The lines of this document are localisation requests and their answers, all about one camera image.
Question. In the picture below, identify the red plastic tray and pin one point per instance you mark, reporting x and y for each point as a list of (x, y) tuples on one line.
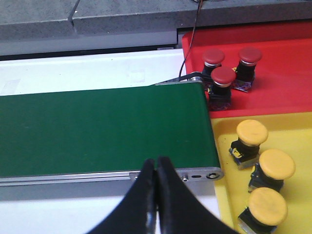
[(283, 77)]

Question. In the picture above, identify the red mushroom push button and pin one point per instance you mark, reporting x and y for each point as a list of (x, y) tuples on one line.
[(212, 58), (220, 89), (245, 70)]

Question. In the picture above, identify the yellow plastic tray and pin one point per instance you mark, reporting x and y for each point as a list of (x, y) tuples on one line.
[(291, 133)]

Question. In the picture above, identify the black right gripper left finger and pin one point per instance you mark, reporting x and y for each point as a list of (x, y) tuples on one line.
[(136, 213)]

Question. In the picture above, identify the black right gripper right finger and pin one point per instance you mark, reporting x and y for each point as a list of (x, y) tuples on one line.
[(179, 210)]

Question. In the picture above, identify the yellow mushroom push button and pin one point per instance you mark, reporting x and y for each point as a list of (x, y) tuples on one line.
[(245, 150), (266, 209), (274, 166)]

